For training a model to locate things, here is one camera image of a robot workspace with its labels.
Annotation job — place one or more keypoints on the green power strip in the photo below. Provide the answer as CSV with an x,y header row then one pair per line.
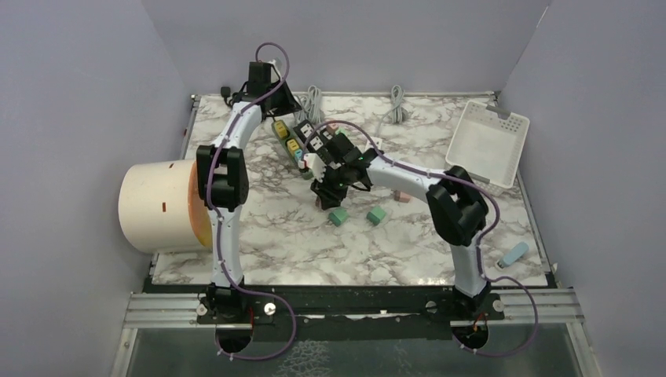
x,y
304,173

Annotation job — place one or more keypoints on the green USB charger plug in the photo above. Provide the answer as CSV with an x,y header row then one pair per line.
x,y
338,216

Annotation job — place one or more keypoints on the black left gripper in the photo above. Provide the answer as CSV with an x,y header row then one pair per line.
x,y
288,104

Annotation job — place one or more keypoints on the light blue charger plug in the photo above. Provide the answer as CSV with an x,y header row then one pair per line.
x,y
517,252

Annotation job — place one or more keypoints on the white plastic basket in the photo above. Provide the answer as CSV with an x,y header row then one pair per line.
x,y
488,142

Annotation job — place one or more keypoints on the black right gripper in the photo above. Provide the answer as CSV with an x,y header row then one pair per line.
x,y
329,197

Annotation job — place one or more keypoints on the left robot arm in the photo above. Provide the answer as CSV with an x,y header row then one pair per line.
x,y
223,181

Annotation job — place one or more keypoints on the cream cylindrical drum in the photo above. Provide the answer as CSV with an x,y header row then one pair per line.
x,y
160,209

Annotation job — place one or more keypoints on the yellow charger plug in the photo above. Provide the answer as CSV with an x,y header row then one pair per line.
x,y
281,130
292,145

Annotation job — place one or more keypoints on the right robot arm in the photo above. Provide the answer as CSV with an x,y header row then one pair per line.
x,y
456,205

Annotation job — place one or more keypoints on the aluminium front rail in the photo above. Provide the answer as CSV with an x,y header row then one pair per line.
x,y
547,306

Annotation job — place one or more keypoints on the white power strip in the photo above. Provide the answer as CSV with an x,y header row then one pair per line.
x,y
374,142

